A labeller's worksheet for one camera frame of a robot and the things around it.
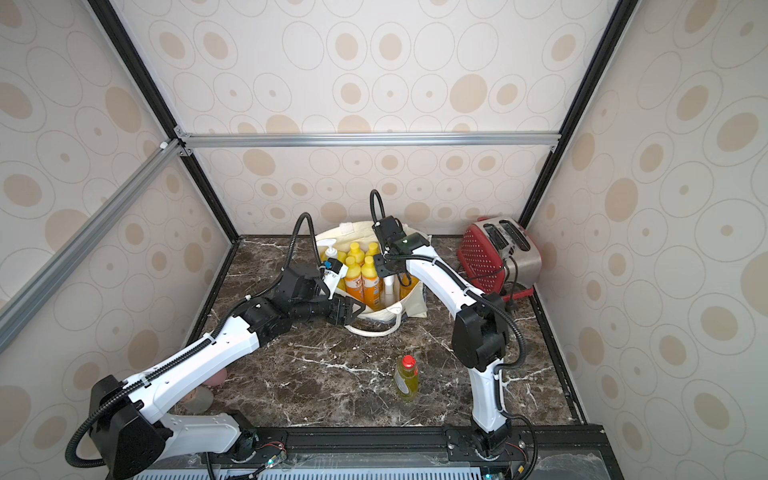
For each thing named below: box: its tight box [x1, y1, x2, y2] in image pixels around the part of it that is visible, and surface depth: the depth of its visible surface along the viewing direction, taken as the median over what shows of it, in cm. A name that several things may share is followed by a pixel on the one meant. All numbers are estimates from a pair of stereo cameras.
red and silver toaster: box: [458, 216, 543, 299], surface depth 94 cm
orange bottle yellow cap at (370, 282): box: [362, 256, 380, 311], surface depth 87 cm
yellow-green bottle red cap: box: [394, 355, 419, 400], surface depth 73 cm
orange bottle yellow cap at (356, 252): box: [348, 242, 365, 264], surface depth 89 cm
